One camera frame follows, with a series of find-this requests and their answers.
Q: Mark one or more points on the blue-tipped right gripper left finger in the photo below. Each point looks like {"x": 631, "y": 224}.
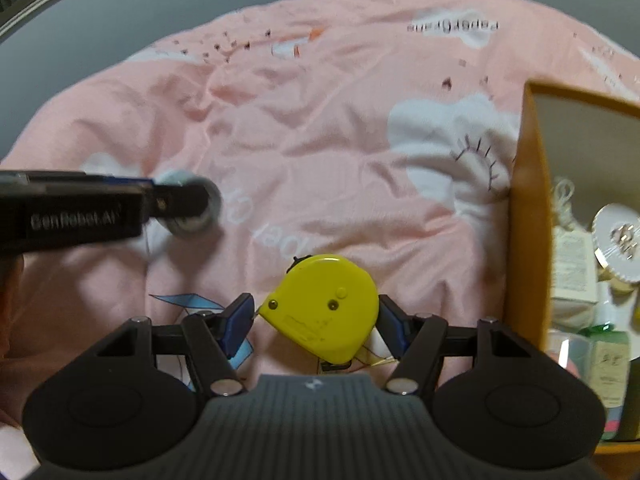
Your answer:
{"x": 212, "y": 340}

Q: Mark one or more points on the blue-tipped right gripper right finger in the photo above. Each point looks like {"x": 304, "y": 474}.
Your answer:
{"x": 415, "y": 344}

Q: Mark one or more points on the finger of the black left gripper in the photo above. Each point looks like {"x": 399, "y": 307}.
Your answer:
{"x": 177, "y": 201}

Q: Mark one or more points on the yellow tape measure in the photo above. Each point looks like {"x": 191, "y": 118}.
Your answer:
{"x": 326, "y": 304}

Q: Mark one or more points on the round silver embossed tin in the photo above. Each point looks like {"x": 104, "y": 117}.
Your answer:
{"x": 615, "y": 236}

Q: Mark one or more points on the operator left hand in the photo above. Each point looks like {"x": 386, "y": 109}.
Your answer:
{"x": 11, "y": 270}

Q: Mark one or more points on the white printed paper box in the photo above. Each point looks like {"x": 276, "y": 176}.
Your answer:
{"x": 573, "y": 292}

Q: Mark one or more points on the green label white bottle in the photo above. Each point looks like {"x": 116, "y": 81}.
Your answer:
{"x": 609, "y": 363}

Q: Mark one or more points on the pink printed bed quilt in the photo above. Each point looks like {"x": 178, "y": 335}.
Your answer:
{"x": 383, "y": 131}

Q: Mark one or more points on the orange cardboard storage box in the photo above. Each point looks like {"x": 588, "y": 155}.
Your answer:
{"x": 587, "y": 137}

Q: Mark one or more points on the cream rope knot ornament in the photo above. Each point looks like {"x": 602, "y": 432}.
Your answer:
{"x": 562, "y": 193}

